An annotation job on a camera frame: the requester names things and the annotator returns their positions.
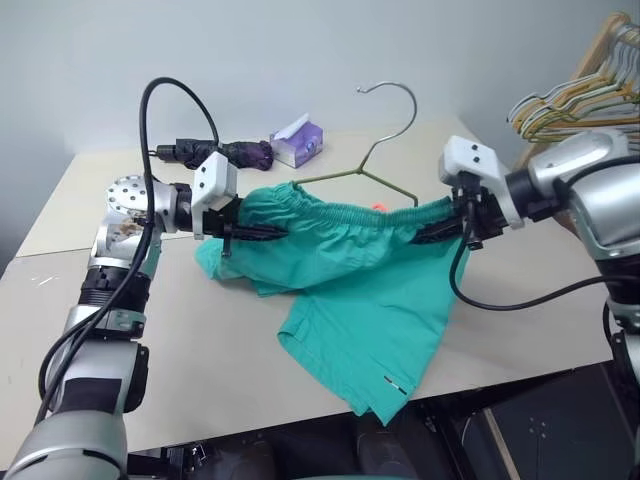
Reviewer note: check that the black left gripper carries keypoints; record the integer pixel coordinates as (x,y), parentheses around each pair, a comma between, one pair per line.
(222,220)

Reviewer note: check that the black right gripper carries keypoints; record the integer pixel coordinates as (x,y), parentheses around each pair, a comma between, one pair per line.
(482,215)

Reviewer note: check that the green shorts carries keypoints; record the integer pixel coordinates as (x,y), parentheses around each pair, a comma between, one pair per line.
(360,300)

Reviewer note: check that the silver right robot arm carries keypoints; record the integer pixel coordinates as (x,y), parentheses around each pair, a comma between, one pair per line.
(590,170)

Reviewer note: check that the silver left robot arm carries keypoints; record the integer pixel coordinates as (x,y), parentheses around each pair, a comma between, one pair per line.
(100,380)

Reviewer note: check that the wooden hanger rack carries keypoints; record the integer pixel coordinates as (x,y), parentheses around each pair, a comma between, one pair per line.
(600,45)

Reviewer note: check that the small orange clip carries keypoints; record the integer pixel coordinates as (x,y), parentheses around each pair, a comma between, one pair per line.
(379,206)

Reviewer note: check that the folded dark purple umbrella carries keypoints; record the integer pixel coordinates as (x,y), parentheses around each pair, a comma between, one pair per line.
(250,152)

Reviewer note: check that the purple tissue box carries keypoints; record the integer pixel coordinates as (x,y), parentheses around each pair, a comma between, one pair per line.
(300,150)

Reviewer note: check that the white tissue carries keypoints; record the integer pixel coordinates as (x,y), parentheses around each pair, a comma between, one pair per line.
(295,127)

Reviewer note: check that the dark panel with wooden edge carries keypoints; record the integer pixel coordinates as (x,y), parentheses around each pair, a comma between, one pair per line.
(550,435)

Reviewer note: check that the dark rounded shape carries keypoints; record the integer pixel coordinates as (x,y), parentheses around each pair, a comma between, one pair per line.
(385,460)

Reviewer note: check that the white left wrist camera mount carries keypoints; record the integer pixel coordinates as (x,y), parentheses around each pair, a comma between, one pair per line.
(212,175)

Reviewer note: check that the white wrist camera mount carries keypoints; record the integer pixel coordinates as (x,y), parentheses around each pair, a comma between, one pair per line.
(475,160)
(212,175)

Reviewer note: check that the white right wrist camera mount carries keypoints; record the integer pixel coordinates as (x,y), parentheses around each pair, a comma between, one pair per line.
(475,160)

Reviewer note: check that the black table frame post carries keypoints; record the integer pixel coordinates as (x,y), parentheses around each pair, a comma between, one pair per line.
(187,462)

